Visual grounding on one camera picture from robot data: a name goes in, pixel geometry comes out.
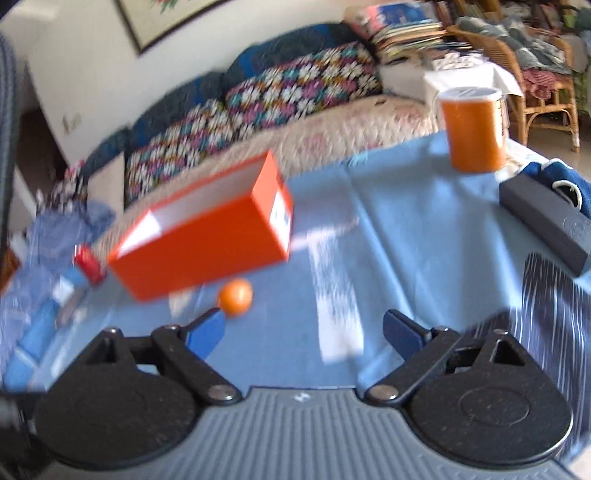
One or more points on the small orange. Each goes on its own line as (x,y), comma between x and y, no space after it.
(235,297)

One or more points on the framed flower painting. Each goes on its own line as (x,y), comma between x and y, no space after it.
(166,18)

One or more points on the white sofa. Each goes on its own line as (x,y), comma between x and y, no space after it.
(401,78)

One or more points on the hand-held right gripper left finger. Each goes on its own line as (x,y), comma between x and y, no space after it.
(207,332)

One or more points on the rattan armchair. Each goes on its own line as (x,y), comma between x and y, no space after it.
(549,106)

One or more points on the dark blue back cushion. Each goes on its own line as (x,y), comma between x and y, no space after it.
(106,152)
(286,46)
(175,101)

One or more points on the floral daisy cushion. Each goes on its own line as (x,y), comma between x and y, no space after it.
(180,147)
(304,83)

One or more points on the orange cardboard box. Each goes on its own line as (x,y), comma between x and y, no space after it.
(198,249)

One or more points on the light blue star tablecloth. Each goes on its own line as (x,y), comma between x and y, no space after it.
(415,230)

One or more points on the long black box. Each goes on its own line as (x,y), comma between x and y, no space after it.
(545,221)

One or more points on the red can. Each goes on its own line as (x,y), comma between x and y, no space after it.
(90,265)

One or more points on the crumpled blue sheet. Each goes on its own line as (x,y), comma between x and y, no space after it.
(51,240)

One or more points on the dark blue cloth bag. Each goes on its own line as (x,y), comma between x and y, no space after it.
(581,184)

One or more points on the quilted pink floral sofa cover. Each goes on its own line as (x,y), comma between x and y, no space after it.
(346,124)

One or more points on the plain white pillow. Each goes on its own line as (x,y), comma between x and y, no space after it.
(107,182)

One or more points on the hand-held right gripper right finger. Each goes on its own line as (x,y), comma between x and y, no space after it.
(401,332)

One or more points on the patterned cloth bundle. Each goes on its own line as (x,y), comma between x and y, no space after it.
(71,187)

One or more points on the orange round canister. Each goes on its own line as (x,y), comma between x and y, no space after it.
(473,134)

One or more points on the pile of clothes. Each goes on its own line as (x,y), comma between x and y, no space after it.
(521,46)

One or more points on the white wall socket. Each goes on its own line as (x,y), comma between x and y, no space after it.
(72,123)

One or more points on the white cloth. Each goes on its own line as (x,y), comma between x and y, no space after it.
(471,76)

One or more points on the stack of books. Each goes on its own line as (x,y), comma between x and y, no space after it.
(401,32)

